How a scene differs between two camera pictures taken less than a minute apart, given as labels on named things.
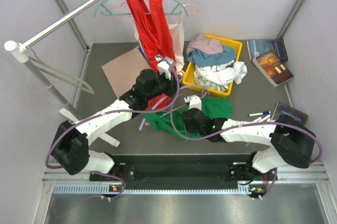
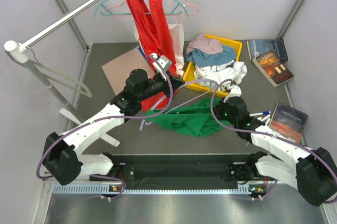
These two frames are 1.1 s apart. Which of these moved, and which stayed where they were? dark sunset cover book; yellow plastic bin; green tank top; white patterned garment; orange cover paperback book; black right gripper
Moved: black right gripper; green tank top
Stayed: dark sunset cover book; yellow plastic bin; white patterned garment; orange cover paperback book
